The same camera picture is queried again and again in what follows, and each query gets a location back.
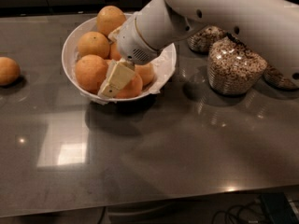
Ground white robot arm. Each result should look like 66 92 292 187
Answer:
99 0 299 97

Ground glass cereal jar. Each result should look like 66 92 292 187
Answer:
263 65 299 91
207 35 268 96
187 26 227 54

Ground orange on table left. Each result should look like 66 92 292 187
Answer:
0 57 21 86

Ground small hidden orange in bowl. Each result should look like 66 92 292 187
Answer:
105 59 112 65

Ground white paper bowl liner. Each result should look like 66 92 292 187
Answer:
71 45 177 105

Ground right orange in bowl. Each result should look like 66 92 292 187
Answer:
135 63 154 86

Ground upper left orange in bowl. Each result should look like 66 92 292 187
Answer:
78 32 110 59

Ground dark box under table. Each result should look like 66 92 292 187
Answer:
259 193 299 224

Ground middle orange in bowl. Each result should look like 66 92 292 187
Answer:
109 42 121 61

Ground back right glass cereal jar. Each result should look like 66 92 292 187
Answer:
263 65 299 91

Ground top orange in bowl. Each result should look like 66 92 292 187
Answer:
96 6 126 36

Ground front glass cereal jar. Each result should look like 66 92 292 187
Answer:
207 35 268 96

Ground black cables under table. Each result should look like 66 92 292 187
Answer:
211 199 265 224

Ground front left orange in bowl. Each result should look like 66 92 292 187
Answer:
75 54 108 94

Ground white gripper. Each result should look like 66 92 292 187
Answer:
98 17 161 98

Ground white bowl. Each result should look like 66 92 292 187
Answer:
61 13 178 104

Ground back left glass cereal jar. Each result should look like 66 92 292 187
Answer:
187 26 227 54

